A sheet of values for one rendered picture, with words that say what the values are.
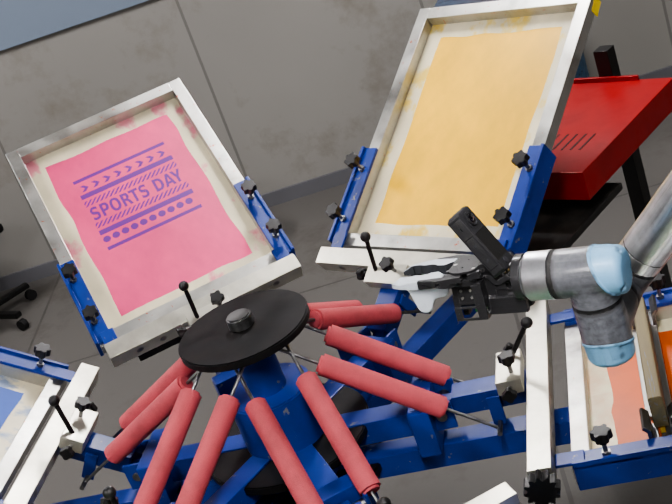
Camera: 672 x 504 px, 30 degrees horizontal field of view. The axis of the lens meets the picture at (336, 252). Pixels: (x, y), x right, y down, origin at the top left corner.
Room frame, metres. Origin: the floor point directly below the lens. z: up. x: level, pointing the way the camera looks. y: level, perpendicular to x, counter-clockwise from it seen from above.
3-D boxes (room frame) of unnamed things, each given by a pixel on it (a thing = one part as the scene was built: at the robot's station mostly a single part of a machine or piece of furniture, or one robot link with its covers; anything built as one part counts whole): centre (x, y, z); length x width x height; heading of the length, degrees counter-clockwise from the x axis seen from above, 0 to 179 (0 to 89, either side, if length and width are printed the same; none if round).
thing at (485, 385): (2.40, -0.22, 1.02); 0.17 x 0.06 x 0.05; 73
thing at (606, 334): (1.63, -0.35, 1.56); 0.11 x 0.08 x 0.11; 148
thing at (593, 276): (1.62, -0.34, 1.65); 0.11 x 0.08 x 0.09; 58
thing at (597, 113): (3.51, -0.78, 1.06); 0.61 x 0.46 x 0.12; 133
